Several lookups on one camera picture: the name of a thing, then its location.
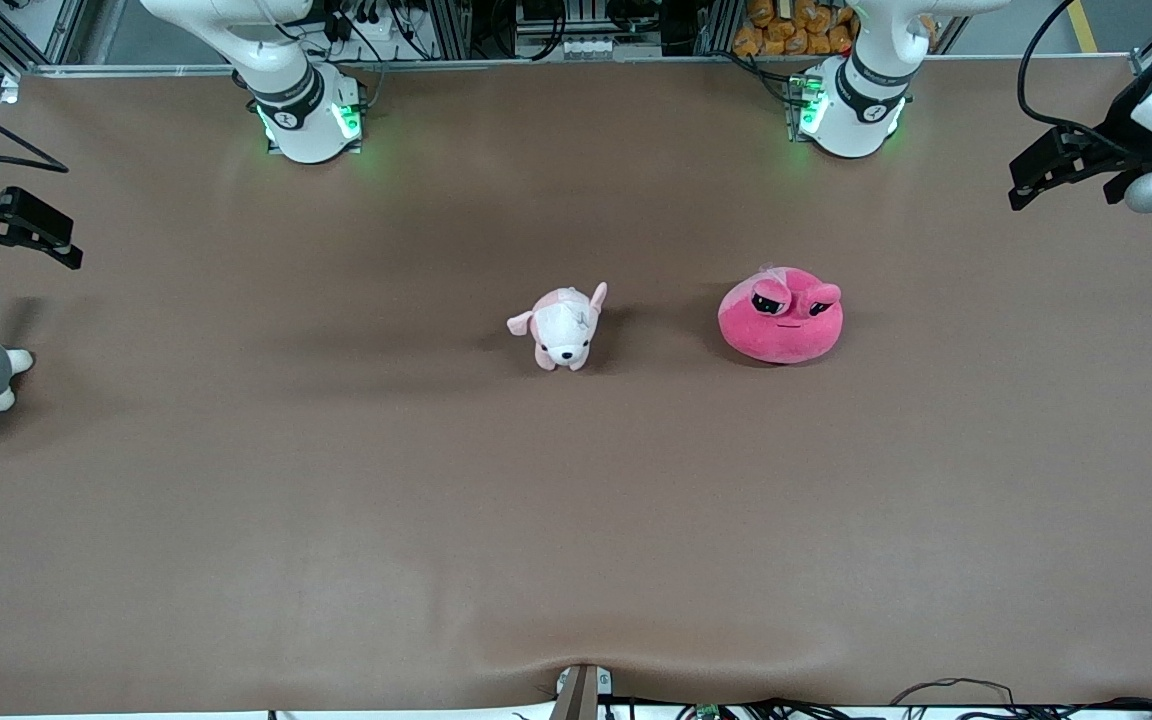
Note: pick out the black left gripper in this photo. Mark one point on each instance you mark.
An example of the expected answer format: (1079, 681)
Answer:
(1113, 142)

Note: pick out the round hot pink plush toy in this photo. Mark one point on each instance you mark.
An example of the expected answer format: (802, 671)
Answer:
(781, 335)

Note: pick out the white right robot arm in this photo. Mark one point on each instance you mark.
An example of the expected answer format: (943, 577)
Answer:
(286, 100)

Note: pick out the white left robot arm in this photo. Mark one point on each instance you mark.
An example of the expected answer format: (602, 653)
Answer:
(856, 110)

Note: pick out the bag of orange snacks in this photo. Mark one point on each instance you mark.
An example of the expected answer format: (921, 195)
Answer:
(796, 25)

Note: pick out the white power strip with plugs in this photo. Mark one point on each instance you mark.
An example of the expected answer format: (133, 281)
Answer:
(376, 35)

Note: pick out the small white power strip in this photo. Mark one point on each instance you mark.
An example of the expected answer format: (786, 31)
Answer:
(596, 47)

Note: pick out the light pink puppy plush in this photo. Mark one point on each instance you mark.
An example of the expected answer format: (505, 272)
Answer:
(561, 325)

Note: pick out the small green circuit board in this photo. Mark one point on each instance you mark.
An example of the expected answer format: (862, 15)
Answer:
(706, 712)

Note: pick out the small white corner bracket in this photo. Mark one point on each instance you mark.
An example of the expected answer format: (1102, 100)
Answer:
(9, 90)

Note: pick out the aluminium frame post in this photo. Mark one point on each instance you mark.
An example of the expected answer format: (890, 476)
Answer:
(716, 25)
(451, 25)

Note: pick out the aluminium table edge rail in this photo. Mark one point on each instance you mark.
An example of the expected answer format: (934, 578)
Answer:
(536, 65)

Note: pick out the brown camera mount bracket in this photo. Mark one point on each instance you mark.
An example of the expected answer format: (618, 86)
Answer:
(581, 695)

